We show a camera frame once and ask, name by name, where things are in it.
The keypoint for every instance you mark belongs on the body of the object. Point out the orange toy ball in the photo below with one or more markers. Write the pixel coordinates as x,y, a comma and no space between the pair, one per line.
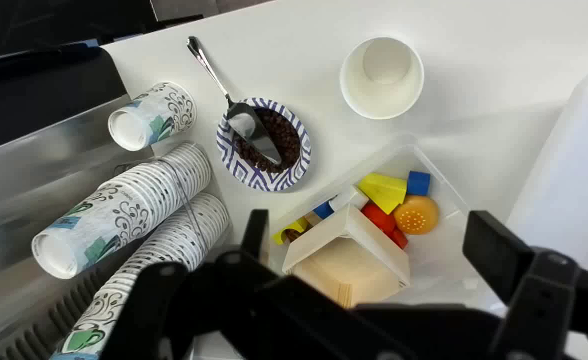
418,215

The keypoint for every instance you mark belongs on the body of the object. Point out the red toy block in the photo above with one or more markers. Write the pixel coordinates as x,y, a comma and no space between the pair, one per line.
384,223

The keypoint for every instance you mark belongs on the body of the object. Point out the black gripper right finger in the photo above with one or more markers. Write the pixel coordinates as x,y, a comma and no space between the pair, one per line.
495,253

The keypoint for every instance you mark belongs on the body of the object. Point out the tallest patterned cup stack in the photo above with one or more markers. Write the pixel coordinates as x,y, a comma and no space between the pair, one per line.
141,285

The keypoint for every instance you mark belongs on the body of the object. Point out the white plastic bin lid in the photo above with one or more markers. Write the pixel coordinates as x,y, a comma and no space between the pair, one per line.
552,206

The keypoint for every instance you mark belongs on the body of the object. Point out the blue patterned paper bowl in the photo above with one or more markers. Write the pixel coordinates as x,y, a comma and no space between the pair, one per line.
290,139

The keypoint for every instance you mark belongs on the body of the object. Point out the medium patterned cup stack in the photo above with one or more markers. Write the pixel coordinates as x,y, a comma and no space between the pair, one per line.
120,211

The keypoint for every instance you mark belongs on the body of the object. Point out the small patterned cup stack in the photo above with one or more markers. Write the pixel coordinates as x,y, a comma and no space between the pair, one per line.
152,116

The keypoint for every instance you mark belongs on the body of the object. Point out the metal spoon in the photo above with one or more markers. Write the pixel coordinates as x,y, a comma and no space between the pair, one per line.
240,116

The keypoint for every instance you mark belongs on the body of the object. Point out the black coffee machine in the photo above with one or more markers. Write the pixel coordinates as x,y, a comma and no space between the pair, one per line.
54,151

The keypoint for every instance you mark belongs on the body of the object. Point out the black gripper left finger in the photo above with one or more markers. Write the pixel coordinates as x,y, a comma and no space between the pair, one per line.
254,233

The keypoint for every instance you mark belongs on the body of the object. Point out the clear plastic bin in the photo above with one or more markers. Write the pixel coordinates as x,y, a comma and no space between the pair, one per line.
438,270

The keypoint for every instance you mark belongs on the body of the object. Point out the single patterned paper cup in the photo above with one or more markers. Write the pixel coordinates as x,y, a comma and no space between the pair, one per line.
383,79

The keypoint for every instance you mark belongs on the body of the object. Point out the blue toy block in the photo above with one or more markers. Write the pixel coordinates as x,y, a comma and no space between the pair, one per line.
418,183

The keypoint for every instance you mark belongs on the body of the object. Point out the wooden box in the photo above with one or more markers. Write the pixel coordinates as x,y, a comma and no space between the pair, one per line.
348,260

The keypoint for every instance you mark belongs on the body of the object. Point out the yellow toy block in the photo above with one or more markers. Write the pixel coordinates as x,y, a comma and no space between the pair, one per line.
384,191

